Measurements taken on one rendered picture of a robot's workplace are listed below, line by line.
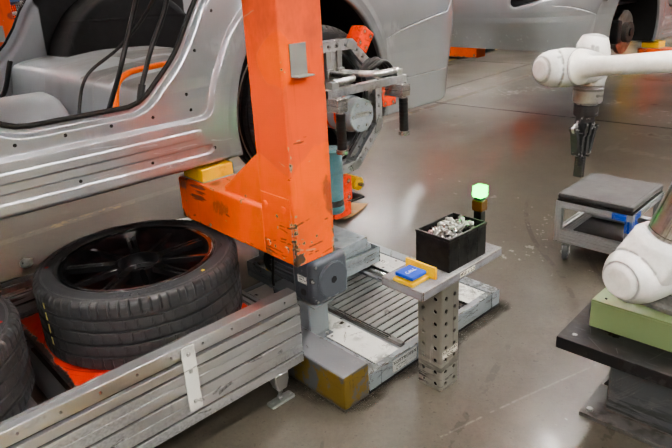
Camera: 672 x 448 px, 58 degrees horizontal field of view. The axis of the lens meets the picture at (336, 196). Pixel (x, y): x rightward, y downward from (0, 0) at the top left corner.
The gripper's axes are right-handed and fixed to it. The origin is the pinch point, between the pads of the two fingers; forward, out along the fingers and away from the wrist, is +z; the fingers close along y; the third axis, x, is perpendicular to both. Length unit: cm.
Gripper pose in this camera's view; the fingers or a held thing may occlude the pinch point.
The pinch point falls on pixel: (579, 166)
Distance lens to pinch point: 212.9
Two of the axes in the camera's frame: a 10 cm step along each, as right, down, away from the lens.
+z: 0.1, 9.5, 3.0
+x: -5.8, -2.4, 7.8
